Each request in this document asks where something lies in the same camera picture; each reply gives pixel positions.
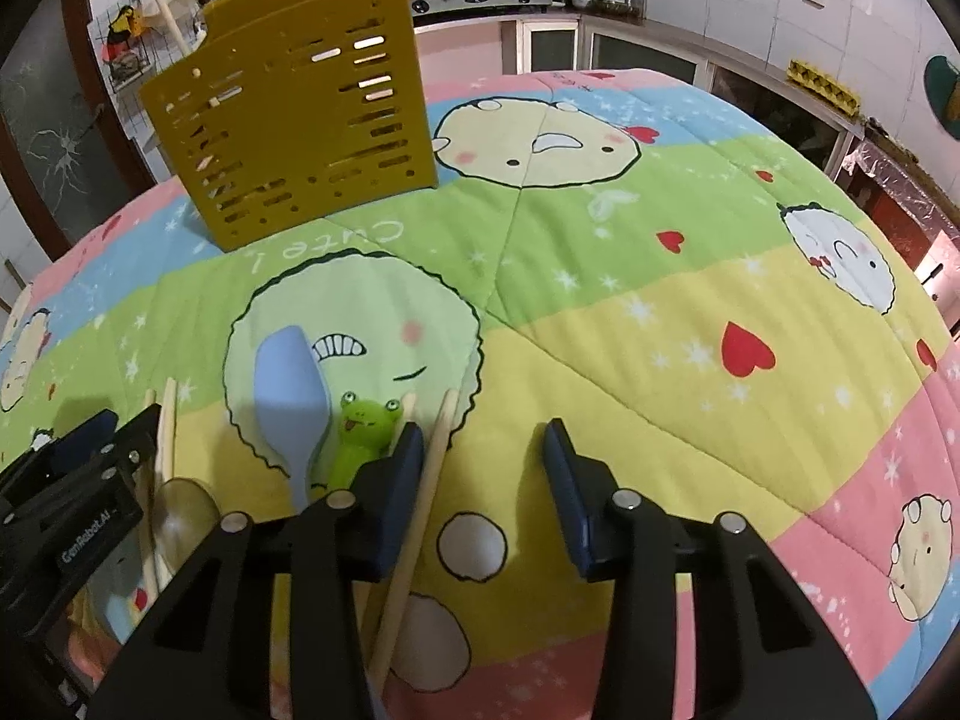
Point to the colourful cartoon printed blanket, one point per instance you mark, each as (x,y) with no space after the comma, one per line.
(637,277)

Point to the teal round wall object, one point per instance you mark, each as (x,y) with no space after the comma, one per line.
(945,94)

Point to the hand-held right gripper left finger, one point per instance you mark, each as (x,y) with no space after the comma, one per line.
(394,502)

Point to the leaning wooden sticks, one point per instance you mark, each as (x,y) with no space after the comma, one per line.
(11,285)

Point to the green frog utensil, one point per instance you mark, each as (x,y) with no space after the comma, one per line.
(360,427)

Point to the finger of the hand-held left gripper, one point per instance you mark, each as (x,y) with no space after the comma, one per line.
(82,440)
(127,465)

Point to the dark glass door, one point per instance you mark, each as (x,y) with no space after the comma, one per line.
(60,135)

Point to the yellow egg tray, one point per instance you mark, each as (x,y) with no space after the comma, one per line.
(821,86)

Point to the yellow slotted utensil holder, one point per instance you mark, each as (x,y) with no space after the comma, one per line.
(300,127)

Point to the yellow red hanging bag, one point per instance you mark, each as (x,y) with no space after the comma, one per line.
(124,34)

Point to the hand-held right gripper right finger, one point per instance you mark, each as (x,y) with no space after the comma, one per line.
(570,502)

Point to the gas stove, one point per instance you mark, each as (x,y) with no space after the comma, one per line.
(480,0)

